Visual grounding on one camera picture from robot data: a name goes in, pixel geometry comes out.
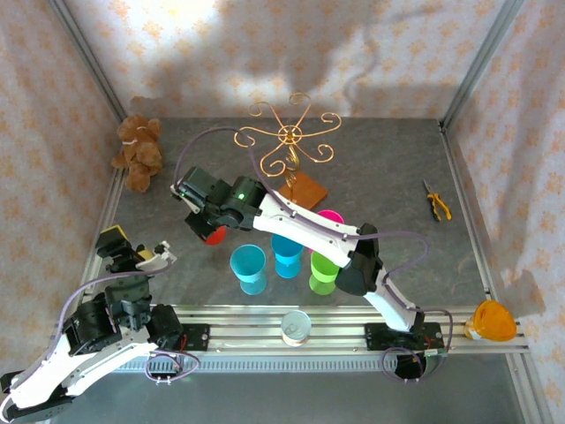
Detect yellow black needle-nose pliers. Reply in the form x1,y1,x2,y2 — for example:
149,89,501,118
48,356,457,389
422,178,453,222

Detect green plastic wine glass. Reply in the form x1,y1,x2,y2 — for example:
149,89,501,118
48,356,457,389
308,250,343,295

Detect turquoise plastic wine glass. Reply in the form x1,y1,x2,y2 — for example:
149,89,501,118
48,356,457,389
229,245,268,296

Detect grey slotted cable duct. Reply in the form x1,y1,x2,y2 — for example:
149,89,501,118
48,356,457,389
65,355,447,375

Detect gold wire wine glass rack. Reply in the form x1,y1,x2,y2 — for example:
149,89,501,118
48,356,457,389
233,91,343,211

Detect aluminium frame post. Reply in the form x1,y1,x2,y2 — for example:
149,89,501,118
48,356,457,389
47,0,129,123
441,0,527,129

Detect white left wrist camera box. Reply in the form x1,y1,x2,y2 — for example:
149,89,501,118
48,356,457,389
134,240,178,271

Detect orange translucent plastic cup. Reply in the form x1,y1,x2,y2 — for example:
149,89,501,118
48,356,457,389
467,299,517,343

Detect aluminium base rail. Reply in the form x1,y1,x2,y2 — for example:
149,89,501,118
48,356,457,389
46,303,531,358

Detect silver tin can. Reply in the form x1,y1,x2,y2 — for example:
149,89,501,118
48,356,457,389
280,309,313,348

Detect pink plastic wine glass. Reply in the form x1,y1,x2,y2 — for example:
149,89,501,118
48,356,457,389
315,209,345,226

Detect red plastic wine glass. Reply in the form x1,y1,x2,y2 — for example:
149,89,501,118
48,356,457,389
203,224,228,246

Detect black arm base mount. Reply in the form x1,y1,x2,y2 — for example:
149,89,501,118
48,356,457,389
364,322,445,353
178,323,211,353

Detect brown teddy bear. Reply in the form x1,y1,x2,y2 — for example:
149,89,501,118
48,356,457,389
109,114,165,193

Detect blue plastic wine glass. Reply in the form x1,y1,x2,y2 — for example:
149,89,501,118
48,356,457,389
270,233,305,279

